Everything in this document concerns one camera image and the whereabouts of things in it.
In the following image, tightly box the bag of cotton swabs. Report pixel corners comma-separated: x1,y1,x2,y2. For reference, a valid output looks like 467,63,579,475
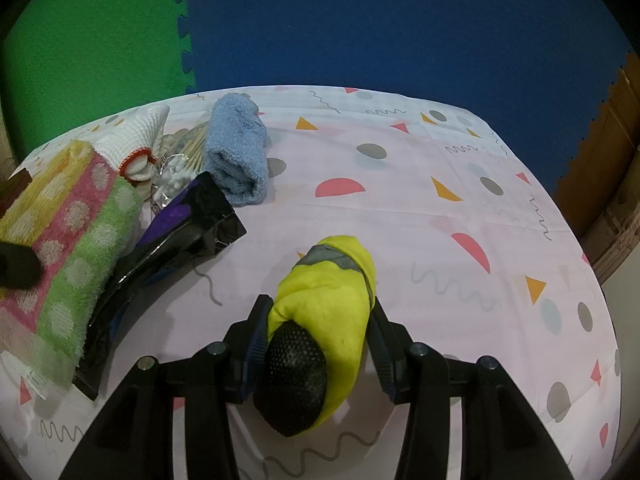
150,122,207,214

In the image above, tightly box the blue rolled towel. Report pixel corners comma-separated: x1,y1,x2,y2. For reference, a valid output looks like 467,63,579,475
204,93,269,207

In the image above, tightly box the yellow safety vest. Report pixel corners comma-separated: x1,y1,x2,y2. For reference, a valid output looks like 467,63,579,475
253,235,376,438

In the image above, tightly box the blue foam mat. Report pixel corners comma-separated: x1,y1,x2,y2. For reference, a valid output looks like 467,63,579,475
177,0,631,191

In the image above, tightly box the striped dotted plush towel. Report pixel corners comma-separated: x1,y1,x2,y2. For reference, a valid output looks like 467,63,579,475
1,141,142,389

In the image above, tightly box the green foam mat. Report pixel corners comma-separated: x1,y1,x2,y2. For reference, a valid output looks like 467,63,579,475
1,0,195,159

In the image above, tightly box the white knitted glove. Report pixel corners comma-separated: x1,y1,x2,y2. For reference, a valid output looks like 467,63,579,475
92,104,170,182

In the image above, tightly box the brown foam mat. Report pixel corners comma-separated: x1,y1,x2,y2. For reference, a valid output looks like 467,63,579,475
553,52,639,283

